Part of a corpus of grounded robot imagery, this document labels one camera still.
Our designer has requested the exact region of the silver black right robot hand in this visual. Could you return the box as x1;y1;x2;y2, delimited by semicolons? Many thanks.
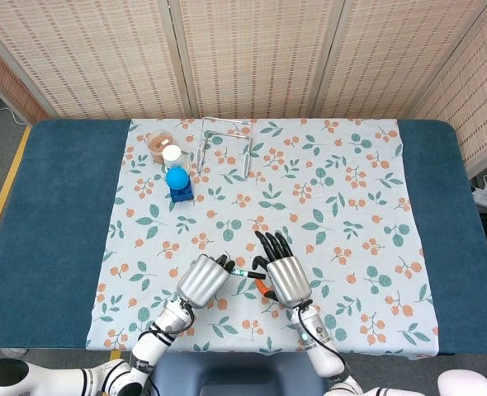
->
252;230;313;309

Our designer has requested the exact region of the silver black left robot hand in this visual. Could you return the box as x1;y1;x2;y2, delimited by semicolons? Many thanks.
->
176;252;237;309

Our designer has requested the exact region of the floral printed tablecloth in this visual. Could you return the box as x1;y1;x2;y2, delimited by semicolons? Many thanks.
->
85;117;440;356

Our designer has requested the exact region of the blue toy block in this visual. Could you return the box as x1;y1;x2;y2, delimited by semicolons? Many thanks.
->
169;183;196;205

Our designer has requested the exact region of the dark blue robot torso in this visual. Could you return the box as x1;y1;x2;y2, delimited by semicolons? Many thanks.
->
151;351;329;396

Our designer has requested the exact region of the blue ball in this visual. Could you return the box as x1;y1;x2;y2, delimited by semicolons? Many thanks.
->
165;166;190;191

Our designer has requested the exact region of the clear jar with white lid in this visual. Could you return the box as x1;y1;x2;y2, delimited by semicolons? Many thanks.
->
162;144;185;171

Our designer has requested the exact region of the clear container with brown contents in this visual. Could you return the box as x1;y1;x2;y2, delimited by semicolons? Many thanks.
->
147;130;176;165

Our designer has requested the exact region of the blue padded table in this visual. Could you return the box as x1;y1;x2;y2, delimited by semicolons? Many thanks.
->
0;118;487;356

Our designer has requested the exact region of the yellow floor tape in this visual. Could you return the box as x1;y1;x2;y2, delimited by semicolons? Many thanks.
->
0;125;32;233

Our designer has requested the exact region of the woven folding screen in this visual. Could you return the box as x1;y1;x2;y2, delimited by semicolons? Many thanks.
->
0;0;487;179

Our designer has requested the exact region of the metal wire stand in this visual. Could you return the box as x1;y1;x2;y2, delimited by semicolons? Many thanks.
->
195;116;255;179

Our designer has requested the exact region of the white floor cable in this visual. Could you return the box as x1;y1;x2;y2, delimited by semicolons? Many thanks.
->
0;106;29;125

